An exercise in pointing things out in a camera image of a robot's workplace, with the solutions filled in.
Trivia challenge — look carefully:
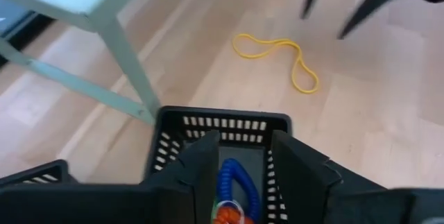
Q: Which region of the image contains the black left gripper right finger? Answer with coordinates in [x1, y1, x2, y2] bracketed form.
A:
[272, 130, 386, 224]

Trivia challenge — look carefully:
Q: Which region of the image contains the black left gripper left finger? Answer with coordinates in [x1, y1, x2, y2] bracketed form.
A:
[140, 130, 221, 224]

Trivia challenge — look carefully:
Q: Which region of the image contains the blue coil wristband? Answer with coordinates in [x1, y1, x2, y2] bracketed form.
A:
[215, 157, 262, 223]

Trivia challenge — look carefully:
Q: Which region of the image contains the red coil wristband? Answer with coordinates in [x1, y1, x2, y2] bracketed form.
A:
[212, 205, 256, 224]

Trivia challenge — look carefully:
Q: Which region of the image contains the small black mesh basket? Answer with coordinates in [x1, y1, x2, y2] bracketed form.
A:
[0, 159, 70, 187]
[142, 105, 293, 224]

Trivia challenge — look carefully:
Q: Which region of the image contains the yellow rubber band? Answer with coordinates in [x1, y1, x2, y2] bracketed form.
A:
[231, 33, 320, 95]

